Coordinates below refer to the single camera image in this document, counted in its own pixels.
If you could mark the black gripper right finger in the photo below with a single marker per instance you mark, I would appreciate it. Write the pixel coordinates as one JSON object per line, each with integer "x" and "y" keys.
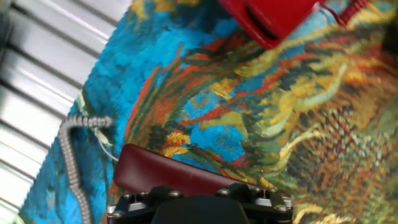
{"x": 270, "y": 211}

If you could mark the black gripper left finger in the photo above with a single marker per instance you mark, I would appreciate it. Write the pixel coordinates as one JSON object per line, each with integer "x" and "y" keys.
{"x": 133, "y": 211}

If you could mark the maroon telephone handset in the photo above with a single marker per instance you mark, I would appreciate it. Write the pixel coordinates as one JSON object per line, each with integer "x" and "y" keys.
{"x": 149, "y": 171}

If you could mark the sunflower painting tablecloth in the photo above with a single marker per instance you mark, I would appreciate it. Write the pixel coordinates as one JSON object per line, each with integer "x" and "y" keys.
{"x": 311, "y": 124}

